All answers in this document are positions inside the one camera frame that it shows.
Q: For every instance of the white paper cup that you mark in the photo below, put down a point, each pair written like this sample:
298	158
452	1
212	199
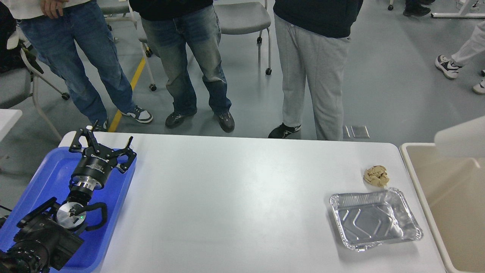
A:
464	140

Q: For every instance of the person in grey sweatpants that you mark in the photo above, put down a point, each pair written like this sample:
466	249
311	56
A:
313	39

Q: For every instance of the person in blue jeans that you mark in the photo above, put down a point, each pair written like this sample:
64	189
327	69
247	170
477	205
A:
57	29

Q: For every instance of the grey chair left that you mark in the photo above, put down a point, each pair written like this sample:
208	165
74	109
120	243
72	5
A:
20	84

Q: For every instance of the person in white trousers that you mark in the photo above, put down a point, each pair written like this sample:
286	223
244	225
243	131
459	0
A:
470	49

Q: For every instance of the silver aluminium foil tray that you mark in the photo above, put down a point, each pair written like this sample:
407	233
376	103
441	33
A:
366	220

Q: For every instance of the blue plastic tray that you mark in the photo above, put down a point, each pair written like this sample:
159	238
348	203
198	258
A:
52	180

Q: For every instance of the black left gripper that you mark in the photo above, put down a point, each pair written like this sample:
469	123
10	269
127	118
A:
94	163

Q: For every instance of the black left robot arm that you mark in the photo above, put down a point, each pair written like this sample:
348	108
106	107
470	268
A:
65	219

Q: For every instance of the beige plastic bin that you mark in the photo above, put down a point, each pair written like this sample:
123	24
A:
451	191

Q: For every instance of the grey chair middle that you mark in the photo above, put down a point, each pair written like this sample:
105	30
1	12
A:
243	18

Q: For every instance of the white side table corner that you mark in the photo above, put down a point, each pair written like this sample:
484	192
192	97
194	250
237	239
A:
8	118

